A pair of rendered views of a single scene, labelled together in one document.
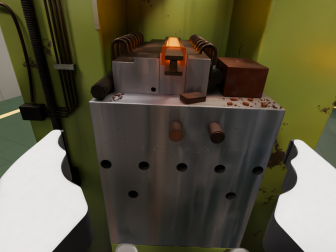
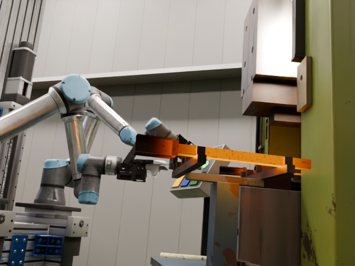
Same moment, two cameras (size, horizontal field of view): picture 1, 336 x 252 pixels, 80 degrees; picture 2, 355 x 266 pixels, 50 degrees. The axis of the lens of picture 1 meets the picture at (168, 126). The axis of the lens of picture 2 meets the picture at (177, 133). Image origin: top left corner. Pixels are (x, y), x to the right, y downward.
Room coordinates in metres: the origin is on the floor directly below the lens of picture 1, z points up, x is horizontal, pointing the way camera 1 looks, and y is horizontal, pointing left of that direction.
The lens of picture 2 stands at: (0.11, -1.51, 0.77)
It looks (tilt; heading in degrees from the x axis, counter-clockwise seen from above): 14 degrees up; 89
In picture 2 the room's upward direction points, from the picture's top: 5 degrees clockwise
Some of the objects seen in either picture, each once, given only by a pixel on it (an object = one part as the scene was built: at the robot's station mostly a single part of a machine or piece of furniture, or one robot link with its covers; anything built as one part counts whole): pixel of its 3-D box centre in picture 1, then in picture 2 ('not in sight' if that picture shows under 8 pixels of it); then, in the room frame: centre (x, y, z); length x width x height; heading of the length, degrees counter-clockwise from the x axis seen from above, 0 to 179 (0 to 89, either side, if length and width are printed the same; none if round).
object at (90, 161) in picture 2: not in sight; (92, 164); (-0.19, -0.01, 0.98); 0.11 x 0.08 x 0.09; 0
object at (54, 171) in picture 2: not in sight; (55, 171); (-0.45, 0.43, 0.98); 0.13 x 0.12 x 0.14; 65
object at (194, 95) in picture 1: (192, 97); not in sight; (0.39, -0.05, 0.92); 0.04 x 0.03 x 0.01; 118
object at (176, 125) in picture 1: (175, 130); not in sight; (0.34, -0.02, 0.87); 0.04 x 0.03 x 0.03; 0
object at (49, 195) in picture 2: not in sight; (50, 195); (-0.45, 0.42, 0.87); 0.15 x 0.15 x 0.10
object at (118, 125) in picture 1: (177, 133); (302, 257); (0.64, -0.04, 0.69); 0.56 x 0.38 x 0.45; 0
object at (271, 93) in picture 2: not in sight; (296, 102); (0.63, 0.02, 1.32); 0.42 x 0.20 x 0.10; 0
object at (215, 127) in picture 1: (215, 132); not in sight; (0.34, -0.09, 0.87); 0.04 x 0.03 x 0.03; 0
